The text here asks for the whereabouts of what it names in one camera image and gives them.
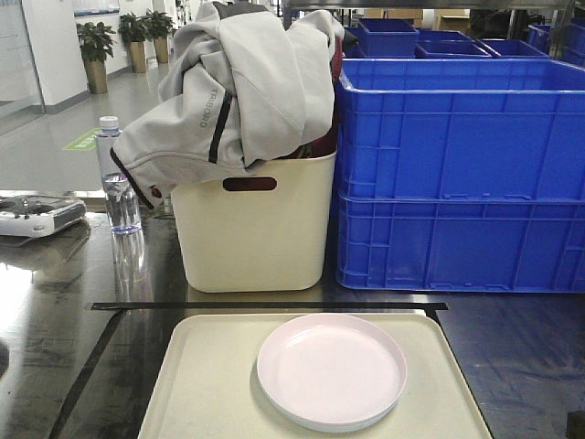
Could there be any large blue crate bottom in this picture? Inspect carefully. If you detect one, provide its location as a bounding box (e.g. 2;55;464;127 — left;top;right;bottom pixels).
336;196;584;293

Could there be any potted plant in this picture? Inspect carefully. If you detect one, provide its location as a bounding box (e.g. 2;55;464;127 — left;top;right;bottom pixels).
76;22;115;94
144;10;173;64
118;13;147;73

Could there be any white grey remote controller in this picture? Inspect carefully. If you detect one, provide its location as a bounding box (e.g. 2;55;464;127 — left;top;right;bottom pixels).
1;195;87;239

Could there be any potted plant middle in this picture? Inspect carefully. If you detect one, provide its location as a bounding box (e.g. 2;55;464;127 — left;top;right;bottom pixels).
118;13;147;73

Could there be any large blue crate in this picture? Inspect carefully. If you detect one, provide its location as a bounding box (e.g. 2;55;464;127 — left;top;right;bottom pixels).
336;59;584;200
336;196;584;293

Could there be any potted plant right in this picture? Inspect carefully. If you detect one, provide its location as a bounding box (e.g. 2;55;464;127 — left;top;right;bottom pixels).
144;10;173;64

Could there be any small blue bin right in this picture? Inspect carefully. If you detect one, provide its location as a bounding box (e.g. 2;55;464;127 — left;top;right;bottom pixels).
478;38;548;59

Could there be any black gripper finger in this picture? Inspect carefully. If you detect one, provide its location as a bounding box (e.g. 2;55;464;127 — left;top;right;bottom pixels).
565;410;585;439

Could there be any clear water bottle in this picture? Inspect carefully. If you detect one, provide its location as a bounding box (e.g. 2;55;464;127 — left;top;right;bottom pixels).
95;116;142;235

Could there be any small blue bin tall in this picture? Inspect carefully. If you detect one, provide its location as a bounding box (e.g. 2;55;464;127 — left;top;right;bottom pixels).
359;18;420;59

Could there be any large blue crate top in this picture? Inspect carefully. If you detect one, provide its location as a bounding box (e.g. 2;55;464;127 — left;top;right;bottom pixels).
336;59;584;200

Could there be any potted plant left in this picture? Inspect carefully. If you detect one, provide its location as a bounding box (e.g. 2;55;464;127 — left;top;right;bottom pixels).
76;22;115;94

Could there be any pink plate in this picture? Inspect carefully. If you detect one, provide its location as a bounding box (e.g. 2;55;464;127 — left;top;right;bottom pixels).
256;313;408;433

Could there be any cream plastic storage bin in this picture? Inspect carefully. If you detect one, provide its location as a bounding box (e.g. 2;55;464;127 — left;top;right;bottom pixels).
171;153;335;293

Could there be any small blue bin low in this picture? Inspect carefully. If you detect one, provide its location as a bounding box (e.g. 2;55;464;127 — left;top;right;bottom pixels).
415;40;492;59

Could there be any grey jacket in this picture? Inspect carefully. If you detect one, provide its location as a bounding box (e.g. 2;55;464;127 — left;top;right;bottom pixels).
110;1;345;208

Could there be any cream serving tray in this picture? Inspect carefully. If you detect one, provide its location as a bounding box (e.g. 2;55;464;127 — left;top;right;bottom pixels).
139;313;491;438

